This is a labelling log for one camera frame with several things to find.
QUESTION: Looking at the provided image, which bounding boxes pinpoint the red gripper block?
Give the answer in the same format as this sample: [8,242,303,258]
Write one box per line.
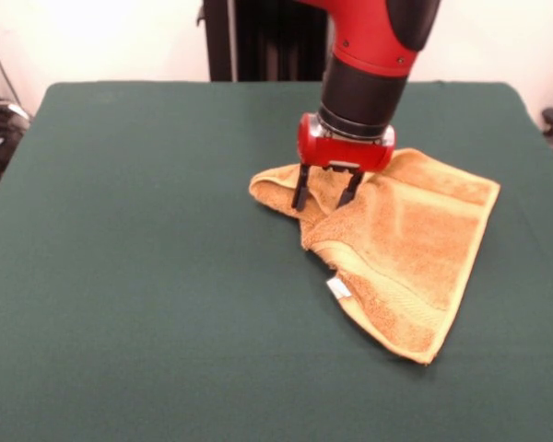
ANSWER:
[290,112,396,211]

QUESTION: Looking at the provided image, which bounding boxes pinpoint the tan terry towel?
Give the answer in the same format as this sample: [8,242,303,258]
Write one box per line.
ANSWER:
[249,146,502,367]

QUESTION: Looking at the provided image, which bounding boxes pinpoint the dark green table cloth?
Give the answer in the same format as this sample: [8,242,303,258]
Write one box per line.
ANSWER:
[0,80,553,442]

